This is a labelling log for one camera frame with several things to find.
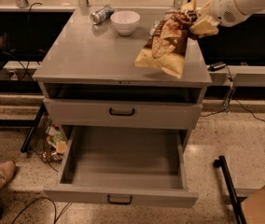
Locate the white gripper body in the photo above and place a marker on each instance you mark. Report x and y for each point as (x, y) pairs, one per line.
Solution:
(227, 6)

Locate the black metal stand leg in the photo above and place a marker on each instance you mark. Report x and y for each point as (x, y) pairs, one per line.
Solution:
(221, 163)

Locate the open grey middle drawer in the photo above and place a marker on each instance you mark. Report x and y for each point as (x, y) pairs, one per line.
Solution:
(124, 166)

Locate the closed grey upper drawer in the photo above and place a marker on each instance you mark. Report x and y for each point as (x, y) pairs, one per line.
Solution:
(123, 114)

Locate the grey drawer cabinet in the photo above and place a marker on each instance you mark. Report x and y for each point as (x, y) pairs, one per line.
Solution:
(98, 64)

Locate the clear plastic water bottle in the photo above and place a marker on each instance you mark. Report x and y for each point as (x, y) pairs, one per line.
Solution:
(154, 27)

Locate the tan shoe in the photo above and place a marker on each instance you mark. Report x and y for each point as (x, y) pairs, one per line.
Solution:
(0, 177)

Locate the black power adapter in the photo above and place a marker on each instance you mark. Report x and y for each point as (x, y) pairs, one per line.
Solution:
(216, 66)

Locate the brown sea salt chip bag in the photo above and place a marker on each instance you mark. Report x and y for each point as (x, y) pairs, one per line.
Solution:
(167, 46)

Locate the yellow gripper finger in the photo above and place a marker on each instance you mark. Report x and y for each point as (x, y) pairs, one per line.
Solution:
(205, 26)
(192, 5)

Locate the silver soda can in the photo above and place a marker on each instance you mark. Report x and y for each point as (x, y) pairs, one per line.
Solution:
(101, 14)

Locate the white bowl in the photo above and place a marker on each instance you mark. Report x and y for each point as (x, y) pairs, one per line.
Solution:
(125, 22)

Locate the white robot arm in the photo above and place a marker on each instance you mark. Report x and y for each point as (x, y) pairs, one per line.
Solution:
(248, 7)

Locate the black wire basket with trash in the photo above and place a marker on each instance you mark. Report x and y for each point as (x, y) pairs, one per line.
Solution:
(45, 141)

